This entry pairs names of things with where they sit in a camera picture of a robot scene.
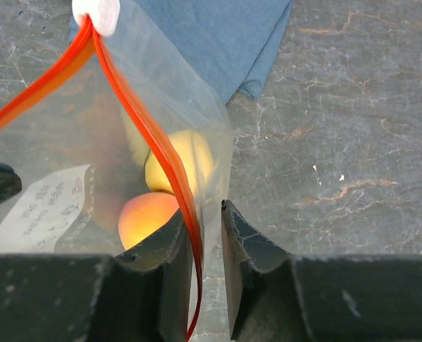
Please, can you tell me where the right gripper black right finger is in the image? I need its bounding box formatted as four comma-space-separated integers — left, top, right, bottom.
221, 200, 422, 341

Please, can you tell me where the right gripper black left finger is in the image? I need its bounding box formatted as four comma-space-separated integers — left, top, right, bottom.
0, 213, 192, 341

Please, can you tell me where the orange-red toy peach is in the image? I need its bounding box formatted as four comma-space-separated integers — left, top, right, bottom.
118, 192, 179, 250

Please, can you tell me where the clear zip bag orange zipper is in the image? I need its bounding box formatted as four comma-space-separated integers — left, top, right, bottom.
0, 19, 232, 341

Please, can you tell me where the yellow toy pear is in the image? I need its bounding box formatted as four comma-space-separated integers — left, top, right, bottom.
145, 130, 214, 195

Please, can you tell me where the blue folded cloth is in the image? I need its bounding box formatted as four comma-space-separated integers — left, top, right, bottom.
69, 1, 294, 102

